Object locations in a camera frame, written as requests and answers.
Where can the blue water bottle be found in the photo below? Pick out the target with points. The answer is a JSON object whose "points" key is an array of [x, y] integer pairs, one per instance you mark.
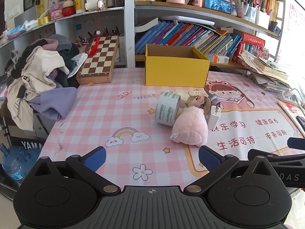
{"points": [[29, 156], [9, 164]]}

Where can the patterned tape roll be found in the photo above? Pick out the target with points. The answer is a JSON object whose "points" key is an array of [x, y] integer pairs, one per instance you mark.
{"points": [[202, 103]]}

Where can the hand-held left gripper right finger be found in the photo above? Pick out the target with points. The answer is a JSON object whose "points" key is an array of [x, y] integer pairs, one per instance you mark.
{"points": [[209, 159]]}

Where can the wooden chessboard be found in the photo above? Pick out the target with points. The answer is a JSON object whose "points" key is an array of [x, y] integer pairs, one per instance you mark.
{"points": [[99, 59]]}

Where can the white power strip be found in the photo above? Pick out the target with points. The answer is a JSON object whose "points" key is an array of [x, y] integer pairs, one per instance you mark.
{"points": [[289, 97]]}

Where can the orange and white box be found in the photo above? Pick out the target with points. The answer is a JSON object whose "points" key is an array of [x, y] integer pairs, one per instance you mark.
{"points": [[219, 58]]}

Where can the pink picture book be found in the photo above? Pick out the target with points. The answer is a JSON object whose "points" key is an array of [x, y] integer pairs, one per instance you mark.
{"points": [[292, 111]]}

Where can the white bookshelf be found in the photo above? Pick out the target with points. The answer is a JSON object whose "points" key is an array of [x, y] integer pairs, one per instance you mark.
{"points": [[129, 28]]}

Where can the red tassel ornament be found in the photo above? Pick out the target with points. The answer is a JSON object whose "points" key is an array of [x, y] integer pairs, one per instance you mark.
{"points": [[94, 44]]}

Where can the row of colourful books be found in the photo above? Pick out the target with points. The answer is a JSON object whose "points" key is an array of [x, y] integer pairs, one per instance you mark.
{"points": [[181, 34]]}

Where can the pink plush toy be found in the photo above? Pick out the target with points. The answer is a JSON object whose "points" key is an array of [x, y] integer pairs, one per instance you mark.
{"points": [[190, 127]]}

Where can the thick paperback book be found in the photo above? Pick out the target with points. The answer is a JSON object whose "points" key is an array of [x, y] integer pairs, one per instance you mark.
{"points": [[146, 25]]}

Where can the smartphone with lit screen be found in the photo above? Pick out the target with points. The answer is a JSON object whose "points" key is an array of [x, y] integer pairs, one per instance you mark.
{"points": [[218, 4]]}

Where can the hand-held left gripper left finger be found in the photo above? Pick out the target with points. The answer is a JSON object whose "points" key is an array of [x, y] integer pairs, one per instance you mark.
{"points": [[95, 159]]}

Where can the red thick book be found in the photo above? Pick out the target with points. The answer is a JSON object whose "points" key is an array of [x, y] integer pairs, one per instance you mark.
{"points": [[253, 40]]}

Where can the yellow cardboard box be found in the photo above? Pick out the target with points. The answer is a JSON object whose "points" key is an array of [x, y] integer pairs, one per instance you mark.
{"points": [[174, 71]]}

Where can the red round doll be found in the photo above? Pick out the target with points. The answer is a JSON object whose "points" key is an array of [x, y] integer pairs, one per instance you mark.
{"points": [[68, 9]]}

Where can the stack of papers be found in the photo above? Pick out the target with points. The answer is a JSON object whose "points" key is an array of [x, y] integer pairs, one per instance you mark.
{"points": [[264, 72]]}

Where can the black printed carton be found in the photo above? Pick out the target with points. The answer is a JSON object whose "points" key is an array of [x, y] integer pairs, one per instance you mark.
{"points": [[26, 139]]}

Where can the white charger plug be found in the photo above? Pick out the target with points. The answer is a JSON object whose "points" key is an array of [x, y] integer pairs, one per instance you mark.
{"points": [[214, 118]]}

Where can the bundle of dark pens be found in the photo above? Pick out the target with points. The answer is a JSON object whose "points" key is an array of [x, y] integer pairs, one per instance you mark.
{"points": [[83, 38]]}

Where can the white pen holders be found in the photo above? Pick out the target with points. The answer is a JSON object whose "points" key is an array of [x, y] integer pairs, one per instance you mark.
{"points": [[252, 14]]}

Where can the yellow lidded jar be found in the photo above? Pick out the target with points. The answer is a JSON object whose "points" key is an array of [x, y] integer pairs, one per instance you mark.
{"points": [[80, 3]]}

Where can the pile of clothes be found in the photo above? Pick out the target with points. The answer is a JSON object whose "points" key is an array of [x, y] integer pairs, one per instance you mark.
{"points": [[40, 76]]}

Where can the pink small box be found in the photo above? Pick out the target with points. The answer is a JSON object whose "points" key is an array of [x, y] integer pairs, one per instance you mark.
{"points": [[56, 13]]}

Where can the row of yellow books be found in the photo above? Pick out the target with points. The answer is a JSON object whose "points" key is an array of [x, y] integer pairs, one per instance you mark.
{"points": [[272, 9]]}

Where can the clear printed tape roll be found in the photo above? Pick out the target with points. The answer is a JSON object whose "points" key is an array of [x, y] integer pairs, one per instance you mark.
{"points": [[166, 111]]}

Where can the black picture frame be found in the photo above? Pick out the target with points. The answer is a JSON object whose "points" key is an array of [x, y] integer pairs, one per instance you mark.
{"points": [[31, 2]]}

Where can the pink checkered desktop cloth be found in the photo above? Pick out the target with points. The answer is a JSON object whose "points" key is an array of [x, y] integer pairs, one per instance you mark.
{"points": [[107, 114]]}

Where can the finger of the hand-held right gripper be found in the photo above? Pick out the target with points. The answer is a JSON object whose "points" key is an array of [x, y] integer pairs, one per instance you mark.
{"points": [[296, 143], [283, 158]]}

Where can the wall poster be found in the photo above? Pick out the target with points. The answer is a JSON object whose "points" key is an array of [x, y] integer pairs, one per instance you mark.
{"points": [[295, 26]]}

